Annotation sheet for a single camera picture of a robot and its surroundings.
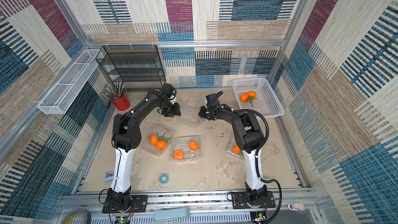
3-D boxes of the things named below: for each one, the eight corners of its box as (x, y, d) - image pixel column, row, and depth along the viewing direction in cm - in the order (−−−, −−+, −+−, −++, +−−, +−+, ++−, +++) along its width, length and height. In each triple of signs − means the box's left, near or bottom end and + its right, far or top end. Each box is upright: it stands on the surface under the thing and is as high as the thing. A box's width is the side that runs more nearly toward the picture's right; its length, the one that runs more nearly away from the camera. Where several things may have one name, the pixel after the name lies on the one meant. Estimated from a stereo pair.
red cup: (117, 110, 111) (110, 100, 103) (120, 104, 115) (114, 94, 107) (128, 110, 111) (122, 100, 103) (130, 104, 115) (125, 94, 107)
